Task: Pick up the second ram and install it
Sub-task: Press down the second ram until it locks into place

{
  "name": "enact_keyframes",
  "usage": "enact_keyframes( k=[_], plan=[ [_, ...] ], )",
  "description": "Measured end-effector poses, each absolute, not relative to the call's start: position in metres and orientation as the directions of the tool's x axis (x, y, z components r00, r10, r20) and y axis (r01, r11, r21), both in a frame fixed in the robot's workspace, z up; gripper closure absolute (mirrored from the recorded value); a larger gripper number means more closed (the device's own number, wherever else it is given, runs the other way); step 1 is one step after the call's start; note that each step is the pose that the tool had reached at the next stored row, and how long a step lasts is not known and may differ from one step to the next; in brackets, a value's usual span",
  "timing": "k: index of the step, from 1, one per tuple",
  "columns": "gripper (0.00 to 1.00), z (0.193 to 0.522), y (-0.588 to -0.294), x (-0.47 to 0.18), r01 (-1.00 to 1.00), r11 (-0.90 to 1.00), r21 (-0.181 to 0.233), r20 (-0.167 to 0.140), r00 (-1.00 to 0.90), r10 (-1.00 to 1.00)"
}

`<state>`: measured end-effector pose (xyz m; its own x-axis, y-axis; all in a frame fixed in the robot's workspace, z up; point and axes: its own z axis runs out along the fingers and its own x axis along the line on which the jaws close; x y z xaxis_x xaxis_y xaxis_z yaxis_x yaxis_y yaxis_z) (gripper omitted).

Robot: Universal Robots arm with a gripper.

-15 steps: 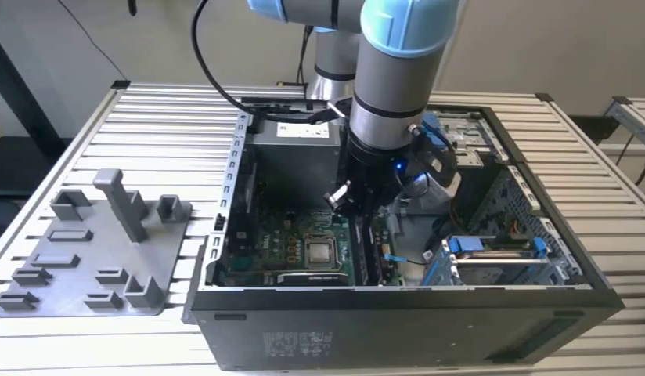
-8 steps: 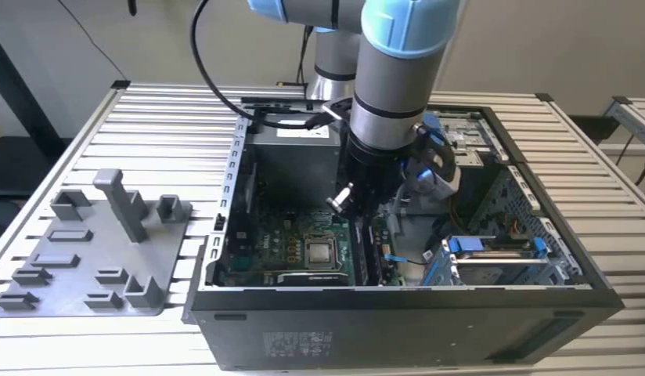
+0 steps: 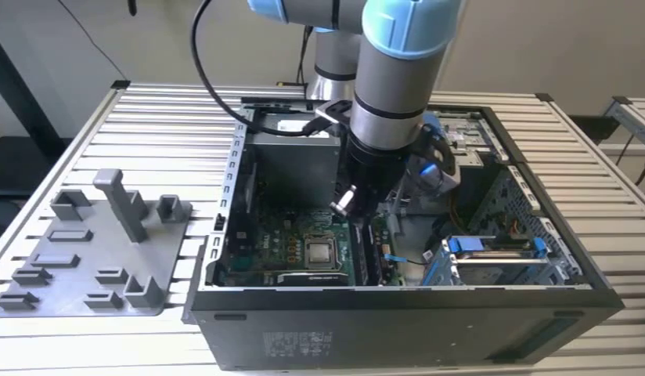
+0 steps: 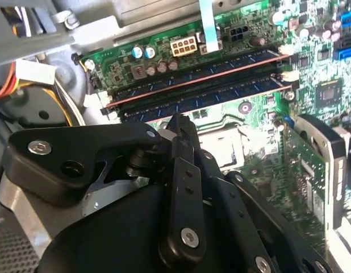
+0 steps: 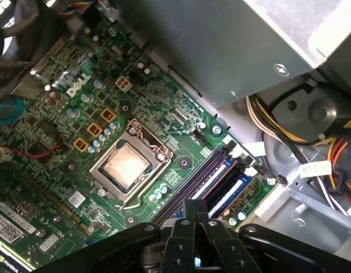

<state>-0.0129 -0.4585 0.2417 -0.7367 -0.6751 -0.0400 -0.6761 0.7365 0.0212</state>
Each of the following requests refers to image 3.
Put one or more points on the RAM stick with black chips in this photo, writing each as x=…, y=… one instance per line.
x=362, y=250

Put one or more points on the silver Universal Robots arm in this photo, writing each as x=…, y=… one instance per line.
x=391, y=98

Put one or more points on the installed black RAM stick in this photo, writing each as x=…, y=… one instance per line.
x=376, y=250

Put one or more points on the grey power supply unit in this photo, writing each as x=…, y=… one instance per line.
x=291, y=172

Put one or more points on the CPU socket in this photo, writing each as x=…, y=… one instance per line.
x=314, y=236

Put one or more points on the blue drive cage latch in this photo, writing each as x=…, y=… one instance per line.
x=432, y=127

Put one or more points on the grey metal drive cage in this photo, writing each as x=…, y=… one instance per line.
x=474, y=156

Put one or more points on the silver CPU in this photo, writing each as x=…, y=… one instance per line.
x=320, y=254

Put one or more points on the green motherboard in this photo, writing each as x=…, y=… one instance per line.
x=280, y=235

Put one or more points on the hard disk in blue carrier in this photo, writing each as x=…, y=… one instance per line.
x=466, y=244

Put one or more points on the black graphics card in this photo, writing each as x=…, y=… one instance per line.
x=312, y=277

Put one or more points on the black open PC case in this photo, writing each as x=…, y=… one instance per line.
x=354, y=333

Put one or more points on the black table corner cap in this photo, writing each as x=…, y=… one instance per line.
x=122, y=84
x=622, y=100
x=544, y=97

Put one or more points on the metal slat side table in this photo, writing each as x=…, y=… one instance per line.
x=642, y=117

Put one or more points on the grey parts rack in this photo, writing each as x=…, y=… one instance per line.
x=108, y=266

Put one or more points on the small silver wrist camera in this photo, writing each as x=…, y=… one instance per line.
x=344, y=200

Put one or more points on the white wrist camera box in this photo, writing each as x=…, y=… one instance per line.
x=443, y=178

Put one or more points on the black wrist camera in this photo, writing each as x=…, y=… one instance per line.
x=334, y=111

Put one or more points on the black hanging wall object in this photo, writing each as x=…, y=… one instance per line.
x=132, y=7

